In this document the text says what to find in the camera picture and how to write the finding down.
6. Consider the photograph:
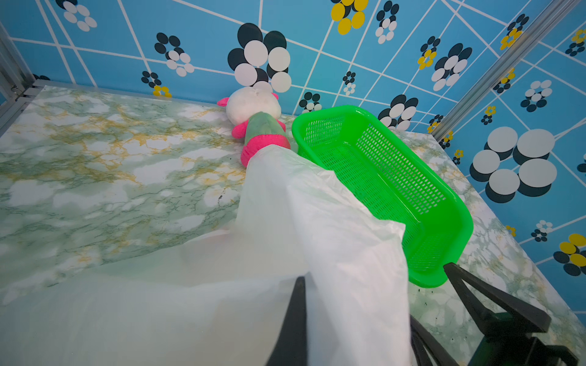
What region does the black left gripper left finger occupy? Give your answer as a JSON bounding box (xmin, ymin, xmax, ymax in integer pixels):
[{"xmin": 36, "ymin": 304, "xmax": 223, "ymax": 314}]
[{"xmin": 266, "ymin": 276, "xmax": 308, "ymax": 366}]

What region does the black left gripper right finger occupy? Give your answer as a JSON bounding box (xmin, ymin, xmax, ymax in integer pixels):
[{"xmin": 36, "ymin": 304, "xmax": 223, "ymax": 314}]
[{"xmin": 444, "ymin": 263, "xmax": 578, "ymax": 365}]

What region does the white plastic bag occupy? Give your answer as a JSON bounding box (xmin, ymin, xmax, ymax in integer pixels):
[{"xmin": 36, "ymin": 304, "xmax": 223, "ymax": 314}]
[{"xmin": 1, "ymin": 146, "xmax": 411, "ymax": 365}]

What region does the green plastic mesh basket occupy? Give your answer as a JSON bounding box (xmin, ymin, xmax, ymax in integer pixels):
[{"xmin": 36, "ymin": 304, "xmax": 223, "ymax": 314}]
[{"xmin": 291, "ymin": 106, "xmax": 473, "ymax": 288}]

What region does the pink white plush toy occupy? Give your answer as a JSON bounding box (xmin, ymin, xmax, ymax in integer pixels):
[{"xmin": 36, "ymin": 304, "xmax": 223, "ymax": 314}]
[{"xmin": 217, "ymin": 87, "xmax": 291, "ymax": 166}]

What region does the aluminium frame post right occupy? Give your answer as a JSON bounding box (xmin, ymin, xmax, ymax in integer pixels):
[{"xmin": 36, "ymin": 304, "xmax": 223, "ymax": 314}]
[{"xmin": 432, "ymin": 0, "xmax": 581, "ymax": 141}]

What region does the aluminium frame post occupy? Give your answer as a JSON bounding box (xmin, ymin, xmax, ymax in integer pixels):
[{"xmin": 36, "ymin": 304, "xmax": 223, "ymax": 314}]
[
  {"xmin": 1, "ymin": 25, "xmax": 35, "ymax": 136},
  {"xmin": 432, "ymin": 0, "xmax": 581, "ymax": 141}
]

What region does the aluminium frame post left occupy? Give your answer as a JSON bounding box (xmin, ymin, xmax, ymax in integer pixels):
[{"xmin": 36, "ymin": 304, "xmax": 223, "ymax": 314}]
[{"xmin": 1, "ymin": 25, "xmax": 35, "ymax": 136}]

